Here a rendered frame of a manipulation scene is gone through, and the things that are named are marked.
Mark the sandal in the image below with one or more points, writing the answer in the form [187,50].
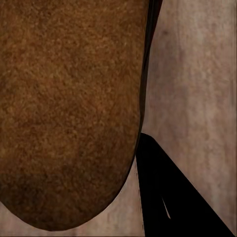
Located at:
[73,78]

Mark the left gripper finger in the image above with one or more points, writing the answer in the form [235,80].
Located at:
[171,206]

